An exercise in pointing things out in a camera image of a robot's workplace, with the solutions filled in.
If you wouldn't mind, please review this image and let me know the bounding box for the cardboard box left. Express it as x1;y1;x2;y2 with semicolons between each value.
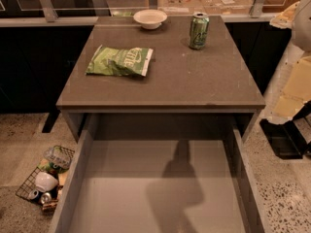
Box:
157;0;204;15

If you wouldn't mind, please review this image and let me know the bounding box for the silver can in basket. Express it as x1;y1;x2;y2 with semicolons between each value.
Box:
27;189;40;201
40;192;52;205

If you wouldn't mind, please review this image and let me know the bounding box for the green soda can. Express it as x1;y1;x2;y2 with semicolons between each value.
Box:
189;13;209;50

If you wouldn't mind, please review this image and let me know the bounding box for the grey open top drawer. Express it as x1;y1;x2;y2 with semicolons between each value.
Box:
49;114;270;233

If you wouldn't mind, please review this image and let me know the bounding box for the grey cabinet table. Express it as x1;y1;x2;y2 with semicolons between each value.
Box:
56;16;265;137

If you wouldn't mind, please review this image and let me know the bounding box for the white bowl in basket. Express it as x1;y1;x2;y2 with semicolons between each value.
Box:
35;172;58;192

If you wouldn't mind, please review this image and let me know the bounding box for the green chip bag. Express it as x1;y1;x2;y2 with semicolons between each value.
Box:
86;46;154;77

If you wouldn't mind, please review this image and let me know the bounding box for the brown snack item in basket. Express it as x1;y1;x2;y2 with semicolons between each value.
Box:
42;200;58;213

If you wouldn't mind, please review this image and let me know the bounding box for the white ceramic bowl on table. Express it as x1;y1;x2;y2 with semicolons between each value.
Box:
133;9;167;30

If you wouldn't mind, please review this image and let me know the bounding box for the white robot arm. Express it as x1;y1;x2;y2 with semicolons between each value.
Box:
270;0;311;120

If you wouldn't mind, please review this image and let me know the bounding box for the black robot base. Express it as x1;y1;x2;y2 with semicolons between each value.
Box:
259;102;311;159

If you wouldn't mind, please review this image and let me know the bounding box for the black wire basket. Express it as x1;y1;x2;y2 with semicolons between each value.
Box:
16;146;75;203

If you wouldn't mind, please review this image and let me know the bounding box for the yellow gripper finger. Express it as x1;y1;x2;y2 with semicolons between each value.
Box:
273;55;311;118
269;2;299;29

